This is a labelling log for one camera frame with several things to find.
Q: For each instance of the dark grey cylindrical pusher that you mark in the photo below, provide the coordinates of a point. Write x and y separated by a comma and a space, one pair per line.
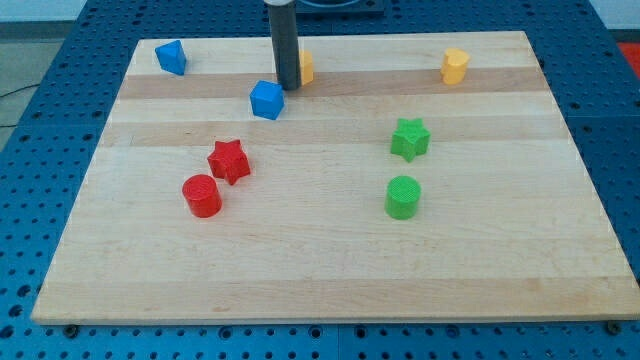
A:
284, 36

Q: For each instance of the yellow heart block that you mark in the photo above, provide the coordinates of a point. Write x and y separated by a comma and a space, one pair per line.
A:
454, 66

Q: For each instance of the yellow block behind pusher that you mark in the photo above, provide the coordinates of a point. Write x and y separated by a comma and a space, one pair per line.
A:
306, 67

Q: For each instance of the blue cube block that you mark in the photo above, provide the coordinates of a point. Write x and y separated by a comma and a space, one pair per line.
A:
267, 99

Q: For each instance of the blue triangular prism block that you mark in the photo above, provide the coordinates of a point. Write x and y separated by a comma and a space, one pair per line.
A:
172, 58

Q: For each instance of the red star block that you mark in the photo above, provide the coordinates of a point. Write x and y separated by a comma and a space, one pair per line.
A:
228, 161

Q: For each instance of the green star block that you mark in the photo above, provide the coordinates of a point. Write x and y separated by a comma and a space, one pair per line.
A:
410, 139

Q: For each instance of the red cylinder block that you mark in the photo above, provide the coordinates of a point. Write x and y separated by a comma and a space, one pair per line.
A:
202, 195

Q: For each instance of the wooden board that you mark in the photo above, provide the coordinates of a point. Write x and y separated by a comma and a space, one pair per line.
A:
509, 227

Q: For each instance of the green cylinder block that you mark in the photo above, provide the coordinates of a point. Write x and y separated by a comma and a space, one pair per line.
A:
402, 197

